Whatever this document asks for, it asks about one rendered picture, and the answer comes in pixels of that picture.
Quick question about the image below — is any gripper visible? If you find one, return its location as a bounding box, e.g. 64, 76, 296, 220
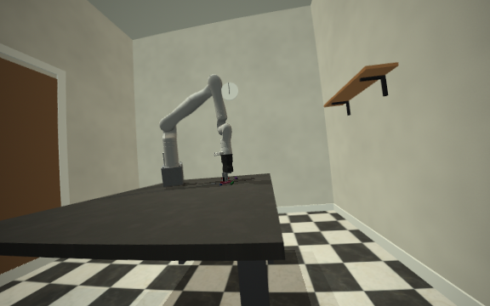
214, 147, 233, 182

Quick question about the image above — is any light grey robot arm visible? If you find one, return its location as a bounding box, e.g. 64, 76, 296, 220
159, 74, 232, 167

